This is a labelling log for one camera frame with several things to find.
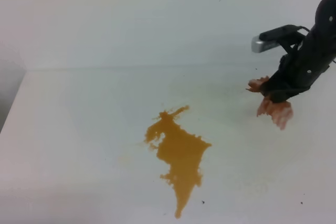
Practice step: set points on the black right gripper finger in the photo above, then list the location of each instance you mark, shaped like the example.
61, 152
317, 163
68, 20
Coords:
283, 95
270, 90

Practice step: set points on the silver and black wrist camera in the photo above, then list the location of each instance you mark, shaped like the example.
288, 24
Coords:
285, 36

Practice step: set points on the brown coffee spill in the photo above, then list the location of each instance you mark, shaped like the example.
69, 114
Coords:
181, 150

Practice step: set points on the pink and white stained rag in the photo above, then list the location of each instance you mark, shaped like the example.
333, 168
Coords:
280, 113

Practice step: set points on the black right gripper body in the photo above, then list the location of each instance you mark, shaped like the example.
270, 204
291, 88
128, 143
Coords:
308, 60

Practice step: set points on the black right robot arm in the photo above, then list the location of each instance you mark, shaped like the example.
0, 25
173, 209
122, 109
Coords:
324, 19

